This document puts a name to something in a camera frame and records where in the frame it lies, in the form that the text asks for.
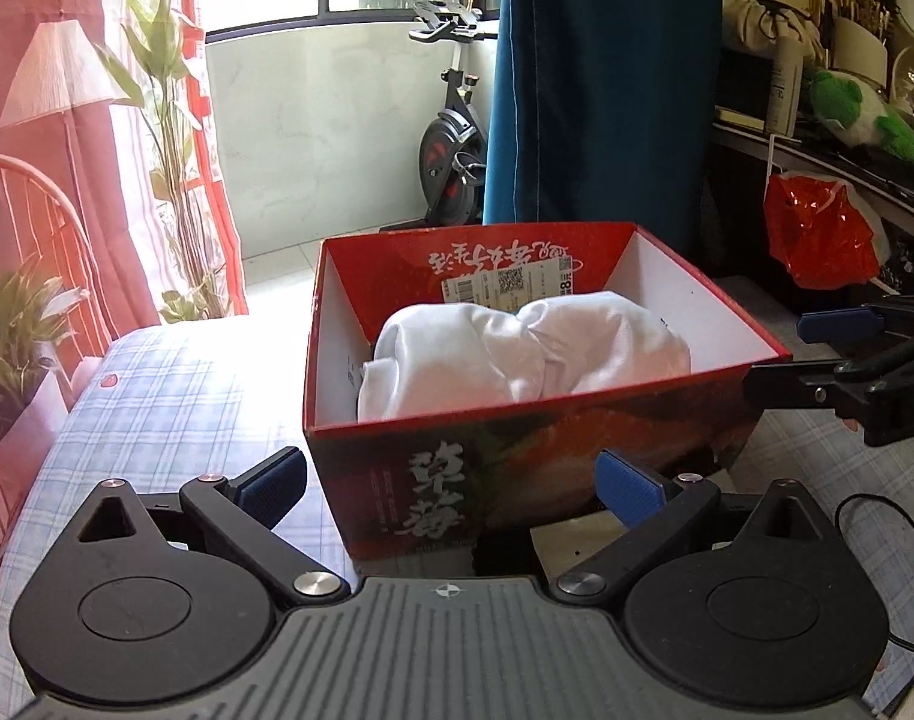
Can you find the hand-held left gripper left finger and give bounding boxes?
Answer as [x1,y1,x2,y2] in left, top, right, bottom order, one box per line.
[74,446,353,607]

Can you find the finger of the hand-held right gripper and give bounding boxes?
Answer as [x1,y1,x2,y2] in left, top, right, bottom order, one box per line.
[743,358,863,415]
[796,305,889,346]

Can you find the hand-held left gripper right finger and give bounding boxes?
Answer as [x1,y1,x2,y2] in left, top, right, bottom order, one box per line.
[550,448,825,605]

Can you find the red cardboard box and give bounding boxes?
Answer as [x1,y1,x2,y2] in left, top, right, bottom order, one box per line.
[302,221,793,560]

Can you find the white cloth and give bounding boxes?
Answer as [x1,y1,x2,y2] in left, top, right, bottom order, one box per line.
[356,291,692,422]

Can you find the red plastic bag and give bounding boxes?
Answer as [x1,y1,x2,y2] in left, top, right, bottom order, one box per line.
[763,172,891,291]

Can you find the dark desk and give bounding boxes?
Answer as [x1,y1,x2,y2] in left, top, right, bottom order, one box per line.
[708,45,914,293]

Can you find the green plush toy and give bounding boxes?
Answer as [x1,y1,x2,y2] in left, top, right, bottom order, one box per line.
[808,69,914,166]

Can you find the white spray bottle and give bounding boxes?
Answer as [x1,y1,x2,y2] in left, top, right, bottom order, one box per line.
[764,37,805,134]

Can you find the white brush holder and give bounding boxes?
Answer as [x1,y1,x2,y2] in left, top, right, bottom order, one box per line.
[832,15,891,76]

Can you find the bunch of makeup brushes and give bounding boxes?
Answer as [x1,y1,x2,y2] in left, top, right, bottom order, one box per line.
[805,0,897,35]

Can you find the blue curtain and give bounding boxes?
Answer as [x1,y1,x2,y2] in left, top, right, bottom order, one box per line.
[483,0,728,282]

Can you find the black exercise bike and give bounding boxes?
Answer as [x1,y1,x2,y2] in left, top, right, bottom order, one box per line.
[379,0,503,233]

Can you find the pink printed curtain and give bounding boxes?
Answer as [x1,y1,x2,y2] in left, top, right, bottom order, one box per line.
[0,0,249,586]

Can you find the black cable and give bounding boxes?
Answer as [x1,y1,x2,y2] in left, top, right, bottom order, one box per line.
[832,493,914,661]

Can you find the cream drawstring bag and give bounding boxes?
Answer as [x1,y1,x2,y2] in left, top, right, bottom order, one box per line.
[721,0,825,53]

